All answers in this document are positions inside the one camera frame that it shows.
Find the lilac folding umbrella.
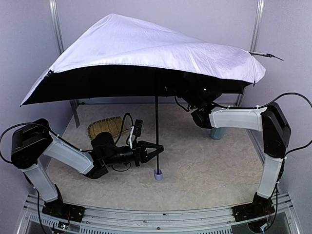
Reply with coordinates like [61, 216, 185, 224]
[19, 13, 285, 181]

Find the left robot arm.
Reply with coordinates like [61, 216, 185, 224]
[11, 118, 164, 203]

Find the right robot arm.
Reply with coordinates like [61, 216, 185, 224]
[191, 102, 291, 201]

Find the woven bamboo tray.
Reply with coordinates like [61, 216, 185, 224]
[87, 116, 128, 140]

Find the light blue mug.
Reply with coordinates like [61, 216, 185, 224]
[210, 128, 226, 140]

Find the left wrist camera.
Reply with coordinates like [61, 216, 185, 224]
[129, 119, 143, 149]

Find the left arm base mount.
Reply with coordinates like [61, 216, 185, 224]
[42, 202, 85, 223]

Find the aluminium front rail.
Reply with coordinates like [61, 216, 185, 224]
[17, 192, 300, 234]

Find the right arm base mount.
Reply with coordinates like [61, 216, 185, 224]
[233, 199, 275, 222]

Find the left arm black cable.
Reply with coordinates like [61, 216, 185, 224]
[0, 123, 32, 166]

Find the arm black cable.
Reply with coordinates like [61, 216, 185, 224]
[0, 123, 32, 166]
[214, 92, 312, 110]

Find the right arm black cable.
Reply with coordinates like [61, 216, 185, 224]
[214, 92, 312, 110]

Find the left aluminium corner post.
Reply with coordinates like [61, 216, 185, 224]
[49, 0, 64, 54]

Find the aluminium corner post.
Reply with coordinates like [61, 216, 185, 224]
[49, 0, 64, 54]
[235, 0, 265, 105]

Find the right aluminium corner post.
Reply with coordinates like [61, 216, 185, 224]
[235, 0, 265, 105]

